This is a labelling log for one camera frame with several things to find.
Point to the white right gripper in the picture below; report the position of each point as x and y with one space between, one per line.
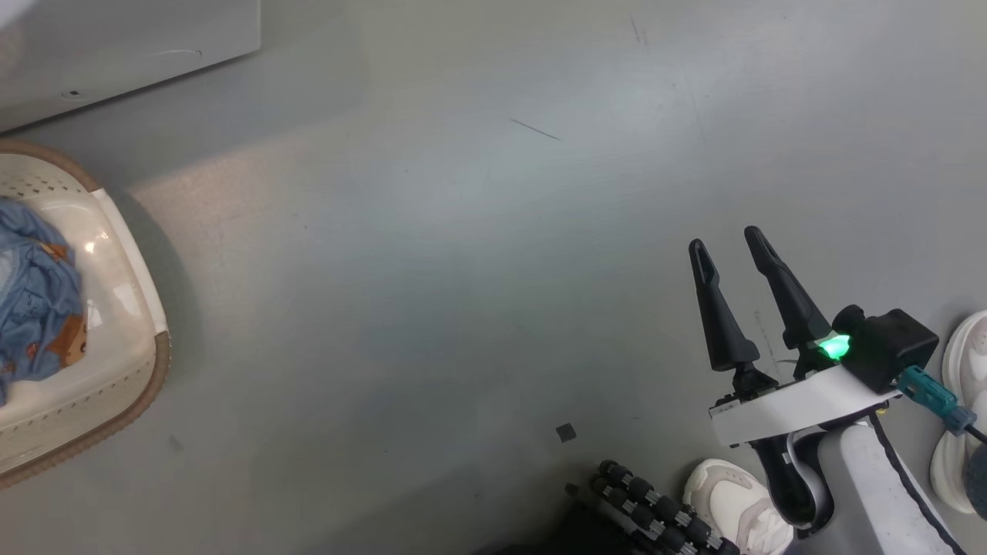
794 408

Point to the blue garment small bear print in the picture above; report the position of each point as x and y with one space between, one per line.
35 301

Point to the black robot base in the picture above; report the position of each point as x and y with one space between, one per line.
570 539

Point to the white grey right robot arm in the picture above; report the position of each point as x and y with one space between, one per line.
856 493

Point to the white front-load washing machine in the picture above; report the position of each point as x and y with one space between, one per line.
116 46

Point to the white sneaker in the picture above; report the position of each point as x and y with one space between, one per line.
736 509
964 385

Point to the small black square floor marker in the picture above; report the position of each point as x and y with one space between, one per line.
566 432

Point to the cream perforated laundry basket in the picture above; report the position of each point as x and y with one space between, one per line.
116 308

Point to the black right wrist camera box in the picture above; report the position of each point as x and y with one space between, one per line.
887 347

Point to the teal right camera connector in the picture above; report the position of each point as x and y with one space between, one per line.
929 393

